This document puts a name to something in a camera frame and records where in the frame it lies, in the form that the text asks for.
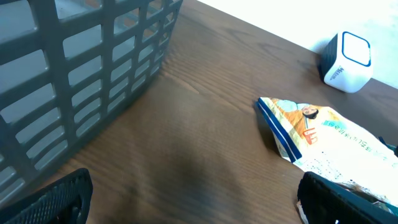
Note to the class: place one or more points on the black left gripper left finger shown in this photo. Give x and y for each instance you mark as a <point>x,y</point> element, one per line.
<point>67,200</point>

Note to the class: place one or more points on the yellow snack bag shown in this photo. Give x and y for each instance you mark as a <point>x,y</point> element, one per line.
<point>320,140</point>

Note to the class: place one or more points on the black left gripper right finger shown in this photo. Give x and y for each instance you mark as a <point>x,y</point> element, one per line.
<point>323,201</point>

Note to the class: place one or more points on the grey plastic basket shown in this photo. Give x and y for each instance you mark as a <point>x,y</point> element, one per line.
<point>68,68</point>

